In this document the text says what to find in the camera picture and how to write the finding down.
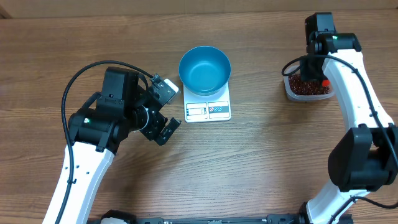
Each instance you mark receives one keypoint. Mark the red measuring scoop blue handle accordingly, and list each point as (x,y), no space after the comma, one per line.
(325,82)

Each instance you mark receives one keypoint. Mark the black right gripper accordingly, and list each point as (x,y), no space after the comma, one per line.
(306,73)

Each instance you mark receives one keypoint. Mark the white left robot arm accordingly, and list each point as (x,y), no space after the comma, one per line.
(82,173)

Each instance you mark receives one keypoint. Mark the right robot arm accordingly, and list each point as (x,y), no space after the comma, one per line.
(366,157)

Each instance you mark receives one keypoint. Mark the clear plastic container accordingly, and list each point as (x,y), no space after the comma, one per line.
(292,96)

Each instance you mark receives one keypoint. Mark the white kitchen scale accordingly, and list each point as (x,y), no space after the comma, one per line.
(200,109)

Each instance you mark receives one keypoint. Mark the blue bowl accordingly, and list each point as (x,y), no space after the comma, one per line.
(204,70)

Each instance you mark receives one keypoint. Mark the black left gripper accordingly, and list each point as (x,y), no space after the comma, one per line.
(163,137)

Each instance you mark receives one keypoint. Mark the red beans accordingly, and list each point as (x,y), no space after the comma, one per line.
(300,87)

